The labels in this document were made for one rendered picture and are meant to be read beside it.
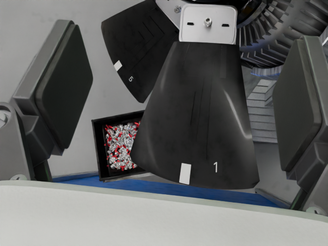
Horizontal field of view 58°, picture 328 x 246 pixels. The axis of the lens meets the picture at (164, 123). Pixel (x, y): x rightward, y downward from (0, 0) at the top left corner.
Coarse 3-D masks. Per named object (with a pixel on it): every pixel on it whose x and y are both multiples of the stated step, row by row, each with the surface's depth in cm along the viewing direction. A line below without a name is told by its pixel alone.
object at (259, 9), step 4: (260, 0) 48; (264, 0) 48; (260, 4) 48; (264, 4) 48; (256, 8) 49; (260, 8) 49; (252, 12) 49; (256, 12) 49; (260, 12) 49; (248, 16) 50; (252, 16) 50; (256, 16) 50; (244, 20) 51; (248, 20) 51; (240, 24) 52; (244, 24) 52; (236, 28) 54
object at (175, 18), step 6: (156, 0) 57; (162, 0) 57; (174, 0) 56; (180, 0) 55; (162, 6) 58; (168, 6) 57; (174, 6) 57; (168, 12) 58; (174, 12) 57; (180, 12) 57; (174, 18) 58; (180, 18) 57
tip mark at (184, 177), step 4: (184, 164) 48; (188, 164) 47; (184, 168) 48; (188, 168) 47; (184, 172) 48; (188, 172) 47; (180, 176) 48; (184, 176) 48; (188, 176) 47; (180, 180) 48; (184, 180) 48; (188, 180) 47
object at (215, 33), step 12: (192, 12) 48; (204, 12) 48; (216, 12) 47; (228, 12) 47; (180, 24) 48; (216, 24) 47; (180, 36) 48; (192, 36) 48; (204, 36) 48; (216, 36) 47; (228, 36) 47
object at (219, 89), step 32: (192, 64) 47; (224, 64) 46; (160, 96) 49; (192, 96) 47; (224, 96) 46; (160, 128) 49; (192, 128) 47; (224, 128) 46; (160, 160) 50; (192, 160) 47; (224, 160) 45
